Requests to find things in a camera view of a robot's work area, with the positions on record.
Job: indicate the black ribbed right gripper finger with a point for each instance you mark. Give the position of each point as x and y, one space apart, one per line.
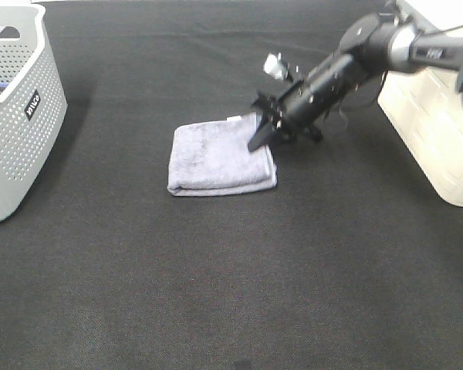
287 135
262 135

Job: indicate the black fabric table mat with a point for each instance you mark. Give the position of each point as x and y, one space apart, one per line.
351 262

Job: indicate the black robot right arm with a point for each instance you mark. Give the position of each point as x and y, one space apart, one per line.
370 47

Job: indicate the grey towel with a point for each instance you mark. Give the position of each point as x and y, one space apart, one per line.
212 159

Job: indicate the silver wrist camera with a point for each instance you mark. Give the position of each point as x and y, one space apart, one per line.
276 67

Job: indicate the grey perforated plastic basket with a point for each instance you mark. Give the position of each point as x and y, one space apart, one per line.
32 107

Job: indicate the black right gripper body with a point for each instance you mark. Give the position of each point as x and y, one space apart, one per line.
311 96

